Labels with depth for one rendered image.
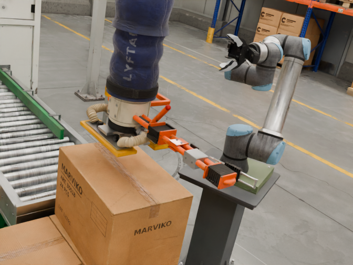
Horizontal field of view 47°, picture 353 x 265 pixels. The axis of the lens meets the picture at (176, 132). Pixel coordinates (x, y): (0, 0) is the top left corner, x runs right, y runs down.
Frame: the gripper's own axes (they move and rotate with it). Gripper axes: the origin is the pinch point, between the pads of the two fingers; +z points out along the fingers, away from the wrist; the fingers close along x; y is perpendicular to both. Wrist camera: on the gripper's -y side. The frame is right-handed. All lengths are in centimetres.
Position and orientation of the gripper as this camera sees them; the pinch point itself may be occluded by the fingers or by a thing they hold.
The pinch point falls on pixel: (224, 53)
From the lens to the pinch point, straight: 166.5
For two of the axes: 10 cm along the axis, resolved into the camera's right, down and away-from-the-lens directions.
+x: 1.8, -9.0, -3.9
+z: -7.7, 1.2, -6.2
